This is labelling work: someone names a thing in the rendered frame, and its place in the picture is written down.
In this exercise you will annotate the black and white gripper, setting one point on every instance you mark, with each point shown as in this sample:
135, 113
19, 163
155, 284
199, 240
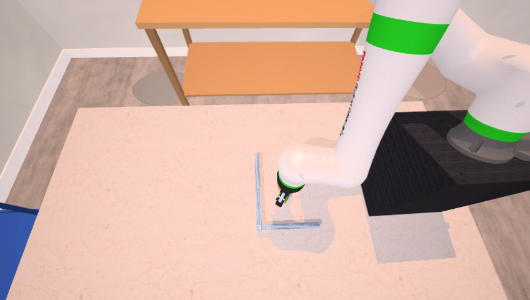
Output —
280, 199

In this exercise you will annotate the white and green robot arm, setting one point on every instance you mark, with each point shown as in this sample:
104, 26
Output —
402, 36

